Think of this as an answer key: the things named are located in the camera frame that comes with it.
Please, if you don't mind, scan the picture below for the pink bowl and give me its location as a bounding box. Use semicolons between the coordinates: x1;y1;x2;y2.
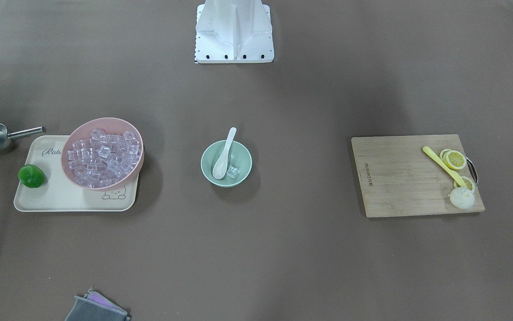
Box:
61;117;145;192

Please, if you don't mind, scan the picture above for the white ceramic spoon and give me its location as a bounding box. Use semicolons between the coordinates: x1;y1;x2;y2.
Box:
212;127;237;180

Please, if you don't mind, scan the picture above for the grey folded cloth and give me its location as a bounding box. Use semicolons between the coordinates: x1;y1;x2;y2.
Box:
65;289;131;321

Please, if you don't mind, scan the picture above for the upper lemon slice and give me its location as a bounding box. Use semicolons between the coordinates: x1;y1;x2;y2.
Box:
453;176;476;193

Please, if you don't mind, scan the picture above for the yellow plastic knife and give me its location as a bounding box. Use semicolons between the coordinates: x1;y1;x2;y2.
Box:
422;146;467;187

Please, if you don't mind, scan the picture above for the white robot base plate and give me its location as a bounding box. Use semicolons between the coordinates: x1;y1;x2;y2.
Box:
194;0;275;64

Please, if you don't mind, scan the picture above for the wooden cutting board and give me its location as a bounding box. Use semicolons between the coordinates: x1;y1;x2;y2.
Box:
351;134;485;218

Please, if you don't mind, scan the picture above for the clear ice cube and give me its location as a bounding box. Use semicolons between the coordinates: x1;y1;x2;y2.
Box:
226;166;239;180

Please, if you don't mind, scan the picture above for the lower lemon slice stack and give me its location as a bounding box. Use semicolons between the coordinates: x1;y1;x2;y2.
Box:
439;149;467;170

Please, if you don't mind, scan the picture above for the green lime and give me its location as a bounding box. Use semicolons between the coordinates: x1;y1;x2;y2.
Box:
17;164;46;188

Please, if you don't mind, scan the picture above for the mint green bowl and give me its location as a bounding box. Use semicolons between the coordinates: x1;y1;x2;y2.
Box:
201;140;252;188

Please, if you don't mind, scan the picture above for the white steamed bun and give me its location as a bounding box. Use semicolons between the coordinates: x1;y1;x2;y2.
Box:
448;187;476;210

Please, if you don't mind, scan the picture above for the pile of clear ice cubes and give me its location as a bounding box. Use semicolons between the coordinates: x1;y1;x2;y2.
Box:
66;128;143;189

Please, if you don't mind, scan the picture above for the cream plastic tray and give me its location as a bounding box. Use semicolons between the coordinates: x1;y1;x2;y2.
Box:
13;136;138;212

